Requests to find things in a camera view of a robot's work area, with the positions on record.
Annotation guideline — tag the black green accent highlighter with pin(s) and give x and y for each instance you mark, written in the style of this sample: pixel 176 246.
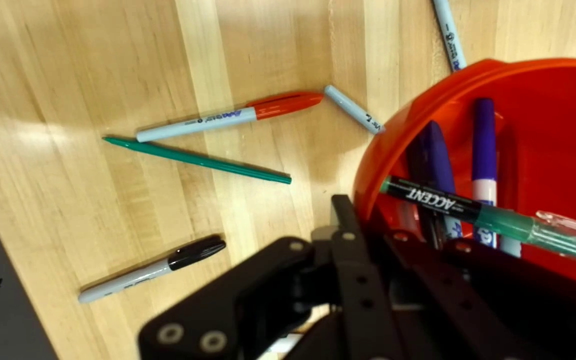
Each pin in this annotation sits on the black green accent highlighter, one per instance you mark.
pixel 537 230

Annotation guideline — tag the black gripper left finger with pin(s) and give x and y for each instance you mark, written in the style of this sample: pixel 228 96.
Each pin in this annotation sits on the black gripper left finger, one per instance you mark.
pixel 240 312

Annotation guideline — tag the dark blue marker in mug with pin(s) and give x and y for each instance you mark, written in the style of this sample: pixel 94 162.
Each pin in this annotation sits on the dark blue marker in mug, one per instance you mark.
pixel 429 162

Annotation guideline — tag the green pen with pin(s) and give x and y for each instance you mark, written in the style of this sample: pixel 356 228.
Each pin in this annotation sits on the green pen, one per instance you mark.
pixel 199 159

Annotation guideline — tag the grey marker far green cap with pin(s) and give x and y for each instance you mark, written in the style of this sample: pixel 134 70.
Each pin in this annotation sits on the grey marker far green cap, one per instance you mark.
pixel 454 55

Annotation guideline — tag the orange mug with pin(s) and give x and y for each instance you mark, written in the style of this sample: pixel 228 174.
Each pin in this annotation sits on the orange mug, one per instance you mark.
pixel 535 107

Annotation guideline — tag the grey marker green cap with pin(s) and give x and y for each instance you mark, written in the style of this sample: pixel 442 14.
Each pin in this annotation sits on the grey marker green cap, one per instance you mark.
pixel 353 108
pixel 454 55

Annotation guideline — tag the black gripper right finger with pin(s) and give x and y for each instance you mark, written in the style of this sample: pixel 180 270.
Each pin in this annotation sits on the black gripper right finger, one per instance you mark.
pixel 477 303

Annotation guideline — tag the grey marker black cap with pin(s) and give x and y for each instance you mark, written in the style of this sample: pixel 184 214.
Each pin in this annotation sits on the grey marker black cap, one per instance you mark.
pixel 178 258

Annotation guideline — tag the purple marker in mug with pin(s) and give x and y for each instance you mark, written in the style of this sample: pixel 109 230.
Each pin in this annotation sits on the purple marker in mug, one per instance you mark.
pixel 485 172

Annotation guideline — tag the grey marker red cap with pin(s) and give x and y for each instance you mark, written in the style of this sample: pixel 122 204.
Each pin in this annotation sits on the grey marker red cap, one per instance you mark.
pixel 252 112

